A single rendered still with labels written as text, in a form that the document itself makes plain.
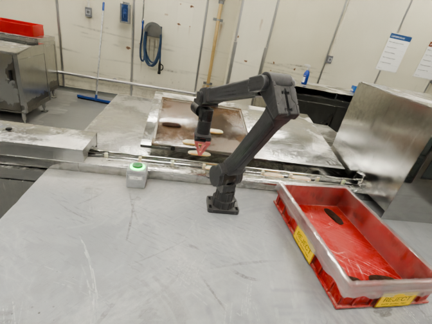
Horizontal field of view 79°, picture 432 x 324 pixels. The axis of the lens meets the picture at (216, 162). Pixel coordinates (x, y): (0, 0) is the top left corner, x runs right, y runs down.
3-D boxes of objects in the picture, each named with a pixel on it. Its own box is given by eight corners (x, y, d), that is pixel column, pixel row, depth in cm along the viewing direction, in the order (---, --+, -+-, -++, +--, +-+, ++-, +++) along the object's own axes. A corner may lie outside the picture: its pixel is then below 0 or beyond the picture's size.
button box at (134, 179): (123, 194, 101) (124, 170, 96) (128, 183, 108) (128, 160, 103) (145, 196, 103) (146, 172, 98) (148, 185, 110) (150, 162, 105)
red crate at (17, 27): (-13, 29, 324) (-16, 17, 318) (2, 27, 355) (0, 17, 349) (33, 36, 336) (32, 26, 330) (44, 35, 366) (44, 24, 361)
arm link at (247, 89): (263, 93, 66) (295, 95, 72) (264, 69, 65) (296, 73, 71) (193, 103, 103) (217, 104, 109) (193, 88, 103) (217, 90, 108)
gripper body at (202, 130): (209, 133, 116) (211, 117, 113) (210, 142, 107) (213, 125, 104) (194, 131, 115) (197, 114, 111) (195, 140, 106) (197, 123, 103)
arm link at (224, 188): (220, 197, 94) (233, 195, 97) (226, 173, 89) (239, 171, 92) (209, 183, 101) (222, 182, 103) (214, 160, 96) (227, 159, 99)
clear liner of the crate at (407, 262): (334, 313, 68) (350, 288, 63) (269, 199, 110) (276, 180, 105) (434, 306, 76) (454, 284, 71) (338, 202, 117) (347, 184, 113)
